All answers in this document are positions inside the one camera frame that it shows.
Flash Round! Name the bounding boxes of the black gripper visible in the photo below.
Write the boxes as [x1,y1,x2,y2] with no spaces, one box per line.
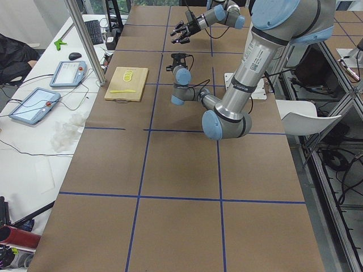
[171,58,188,70]
[170,19,201,44]

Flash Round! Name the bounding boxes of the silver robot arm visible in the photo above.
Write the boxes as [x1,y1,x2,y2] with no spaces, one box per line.
[170,1,245,44]
[167,0,336,141]

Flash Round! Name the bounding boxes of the yellow lemon slices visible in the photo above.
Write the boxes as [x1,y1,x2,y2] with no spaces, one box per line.
[123,70,134,82]

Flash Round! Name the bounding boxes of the wooden cutting board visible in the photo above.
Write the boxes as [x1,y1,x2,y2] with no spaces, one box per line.
[104,66,149,102]

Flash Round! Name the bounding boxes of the yellow plastic knife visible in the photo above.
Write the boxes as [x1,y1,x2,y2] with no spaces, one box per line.
[109,89,136,94]

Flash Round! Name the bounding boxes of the black keyboard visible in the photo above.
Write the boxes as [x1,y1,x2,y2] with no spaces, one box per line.
[85,20,103,45]

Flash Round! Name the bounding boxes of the black computer mouse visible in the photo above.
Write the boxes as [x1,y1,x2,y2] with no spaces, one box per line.
[68,52,82,61]

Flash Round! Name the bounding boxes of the upper blue teach pendant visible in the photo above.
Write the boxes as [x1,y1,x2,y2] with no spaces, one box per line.
[49,61,87,88]

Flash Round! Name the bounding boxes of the blue teach pendant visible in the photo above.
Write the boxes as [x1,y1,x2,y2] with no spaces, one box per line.
[9,87,61,125]
[49,61,87,88]

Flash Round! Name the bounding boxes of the green plastic clamp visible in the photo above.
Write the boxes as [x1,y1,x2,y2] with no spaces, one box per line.
[54,39,67,51]

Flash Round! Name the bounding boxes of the crumpled white plastic wrap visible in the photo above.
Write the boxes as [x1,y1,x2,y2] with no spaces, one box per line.
[50,111,90,153]

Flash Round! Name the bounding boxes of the white plastic chair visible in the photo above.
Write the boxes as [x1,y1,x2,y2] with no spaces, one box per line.
[276,100,341,136]

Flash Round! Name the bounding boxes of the lower blue teach pendant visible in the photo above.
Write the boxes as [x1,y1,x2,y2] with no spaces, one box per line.
[9,87,61,125]

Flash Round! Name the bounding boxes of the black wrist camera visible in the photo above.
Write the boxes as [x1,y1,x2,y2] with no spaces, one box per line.
[185,10,193,21]
[171,53,189,60]

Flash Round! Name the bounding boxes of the aluminium frame post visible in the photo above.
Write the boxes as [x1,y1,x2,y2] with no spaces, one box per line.
[64,0,105,86]

